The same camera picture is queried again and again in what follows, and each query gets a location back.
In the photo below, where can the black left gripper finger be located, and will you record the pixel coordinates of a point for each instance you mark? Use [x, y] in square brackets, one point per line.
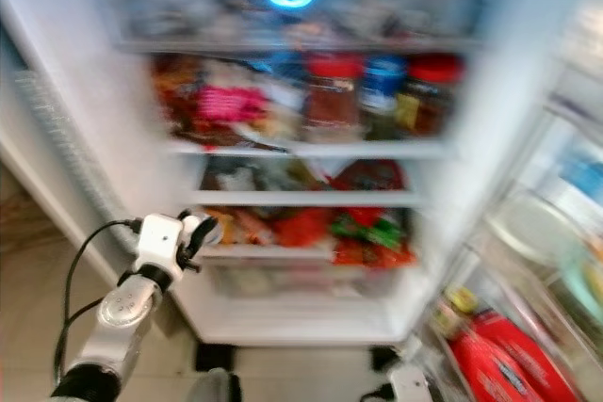
[208, 233]

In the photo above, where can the dark red food bag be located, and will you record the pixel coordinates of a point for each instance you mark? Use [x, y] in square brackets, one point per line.
[372, 176]

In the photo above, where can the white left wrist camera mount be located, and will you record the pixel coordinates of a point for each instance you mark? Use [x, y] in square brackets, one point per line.
[158, 237]

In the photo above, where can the pink food package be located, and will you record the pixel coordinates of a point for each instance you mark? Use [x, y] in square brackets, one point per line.
[231, 104]

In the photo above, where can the orange red food package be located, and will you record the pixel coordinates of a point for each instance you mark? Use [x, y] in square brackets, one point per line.
[301, 228]

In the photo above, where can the blue lid jar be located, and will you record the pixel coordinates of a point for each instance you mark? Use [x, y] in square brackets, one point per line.
[383, 77]

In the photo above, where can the red and green package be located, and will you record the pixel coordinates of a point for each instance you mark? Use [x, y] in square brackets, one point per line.
[372, 233]

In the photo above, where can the yellow cap bottle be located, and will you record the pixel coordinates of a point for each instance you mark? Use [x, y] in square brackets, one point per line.
[462, 301]

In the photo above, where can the clear fridge crisper drawer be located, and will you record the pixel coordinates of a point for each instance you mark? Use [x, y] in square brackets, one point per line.
[292, 280]

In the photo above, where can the white open fridge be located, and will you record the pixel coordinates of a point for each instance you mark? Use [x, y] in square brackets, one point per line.
[94, 91]

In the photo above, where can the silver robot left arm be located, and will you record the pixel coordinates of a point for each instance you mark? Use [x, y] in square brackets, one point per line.
[127, 313]

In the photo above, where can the red lid jar brown contents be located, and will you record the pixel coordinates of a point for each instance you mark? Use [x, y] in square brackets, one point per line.
[334, 101]

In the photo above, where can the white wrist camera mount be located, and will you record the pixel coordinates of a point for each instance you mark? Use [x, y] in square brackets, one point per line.
[410, 385]
[158, 237]

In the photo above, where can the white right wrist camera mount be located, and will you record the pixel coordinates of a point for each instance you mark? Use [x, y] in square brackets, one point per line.
[410, 385]

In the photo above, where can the red lid jar yellow label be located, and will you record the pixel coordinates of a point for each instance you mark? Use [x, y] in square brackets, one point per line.
[433, 101]

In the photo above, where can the glass fridge shelf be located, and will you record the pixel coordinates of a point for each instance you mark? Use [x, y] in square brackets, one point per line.
[301, 199]
[301, 44]
[264, 252]
[339, 149]

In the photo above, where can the large red refill pouch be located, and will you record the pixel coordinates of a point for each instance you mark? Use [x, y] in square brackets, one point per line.
[509, 360]

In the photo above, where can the white fridge door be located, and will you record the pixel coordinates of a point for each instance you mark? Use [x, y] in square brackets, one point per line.
[537, 195]

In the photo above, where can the silver robot left leg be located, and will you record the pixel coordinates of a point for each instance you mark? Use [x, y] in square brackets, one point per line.
[212, 388]

